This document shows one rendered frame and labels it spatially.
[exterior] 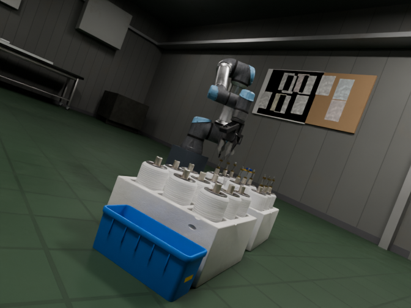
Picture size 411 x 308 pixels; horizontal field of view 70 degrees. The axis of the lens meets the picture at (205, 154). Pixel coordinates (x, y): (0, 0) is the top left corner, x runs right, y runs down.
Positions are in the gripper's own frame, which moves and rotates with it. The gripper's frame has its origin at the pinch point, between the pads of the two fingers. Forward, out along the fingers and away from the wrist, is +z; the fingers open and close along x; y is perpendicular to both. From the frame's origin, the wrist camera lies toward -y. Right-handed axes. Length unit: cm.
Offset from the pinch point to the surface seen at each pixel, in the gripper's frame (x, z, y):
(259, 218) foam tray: -30.7, 19.5, -2.1
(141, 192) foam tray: -13, 18, -60
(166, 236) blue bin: -28, 25, -61
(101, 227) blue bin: -15, 29, -73
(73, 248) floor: -13, 35, -78
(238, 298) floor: -49, 35, -47
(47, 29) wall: 619, -111, 178
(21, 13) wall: 632, -117, 129
